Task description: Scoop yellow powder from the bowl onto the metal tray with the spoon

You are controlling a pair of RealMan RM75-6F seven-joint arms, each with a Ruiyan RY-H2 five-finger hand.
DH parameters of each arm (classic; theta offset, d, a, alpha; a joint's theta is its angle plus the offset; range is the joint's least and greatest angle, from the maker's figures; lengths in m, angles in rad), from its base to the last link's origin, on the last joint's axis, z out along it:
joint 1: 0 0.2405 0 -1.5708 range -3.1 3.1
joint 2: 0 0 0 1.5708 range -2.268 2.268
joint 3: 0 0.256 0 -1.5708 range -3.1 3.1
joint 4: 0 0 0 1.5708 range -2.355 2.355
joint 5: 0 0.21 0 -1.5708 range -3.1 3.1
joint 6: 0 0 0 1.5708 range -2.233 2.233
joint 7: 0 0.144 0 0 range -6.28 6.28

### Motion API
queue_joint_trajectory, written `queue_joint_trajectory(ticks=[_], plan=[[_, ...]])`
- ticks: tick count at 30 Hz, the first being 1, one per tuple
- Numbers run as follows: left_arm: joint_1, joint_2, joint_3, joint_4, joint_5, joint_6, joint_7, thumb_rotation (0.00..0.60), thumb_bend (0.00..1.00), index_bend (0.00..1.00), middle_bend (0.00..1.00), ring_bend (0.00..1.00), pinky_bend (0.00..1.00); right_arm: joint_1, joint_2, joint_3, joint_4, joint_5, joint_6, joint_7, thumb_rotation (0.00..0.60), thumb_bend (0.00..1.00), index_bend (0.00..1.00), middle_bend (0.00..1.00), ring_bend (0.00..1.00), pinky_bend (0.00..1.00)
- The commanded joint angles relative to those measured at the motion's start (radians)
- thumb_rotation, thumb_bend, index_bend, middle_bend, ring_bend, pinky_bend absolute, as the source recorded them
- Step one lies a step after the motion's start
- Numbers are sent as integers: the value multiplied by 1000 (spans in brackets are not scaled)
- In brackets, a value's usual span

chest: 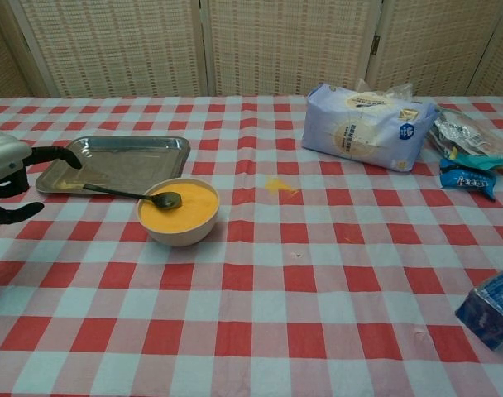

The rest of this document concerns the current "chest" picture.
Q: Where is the teal clear snack bag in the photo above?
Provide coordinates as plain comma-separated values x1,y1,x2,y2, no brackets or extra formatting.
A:
427,105,503,171

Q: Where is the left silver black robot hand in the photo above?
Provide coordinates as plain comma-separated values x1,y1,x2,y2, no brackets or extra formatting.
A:
0,130,83,227

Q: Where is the bowl of yellow powder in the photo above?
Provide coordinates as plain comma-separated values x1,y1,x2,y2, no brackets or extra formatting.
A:
135,176,222,248

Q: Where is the red white checkered tablecloth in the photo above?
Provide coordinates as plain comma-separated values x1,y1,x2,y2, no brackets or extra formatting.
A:
0,95,503,397

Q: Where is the small blue snack packet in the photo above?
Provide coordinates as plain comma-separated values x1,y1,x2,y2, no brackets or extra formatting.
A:
438,158,498,203

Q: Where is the long blue biscuit package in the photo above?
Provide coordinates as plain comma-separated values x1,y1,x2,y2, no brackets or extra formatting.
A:
454,261,503,352

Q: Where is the beige woven folding screen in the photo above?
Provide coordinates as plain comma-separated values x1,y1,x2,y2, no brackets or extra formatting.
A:
0,0,503,100

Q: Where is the rectangular stainless steel tray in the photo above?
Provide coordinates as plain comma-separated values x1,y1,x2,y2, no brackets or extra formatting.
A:
35,135,191,196

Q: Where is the yellow powder spill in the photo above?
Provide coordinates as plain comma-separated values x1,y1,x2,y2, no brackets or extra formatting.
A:
262,174,301,196

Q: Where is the light purple food bag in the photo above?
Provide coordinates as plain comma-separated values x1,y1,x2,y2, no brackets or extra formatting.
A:
300,83,438,173

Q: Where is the metal spoon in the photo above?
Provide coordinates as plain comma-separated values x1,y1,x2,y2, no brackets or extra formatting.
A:
82,184,183,211

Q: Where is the clear beige bread packet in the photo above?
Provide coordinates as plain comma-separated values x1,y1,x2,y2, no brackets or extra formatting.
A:
354,78,414,103

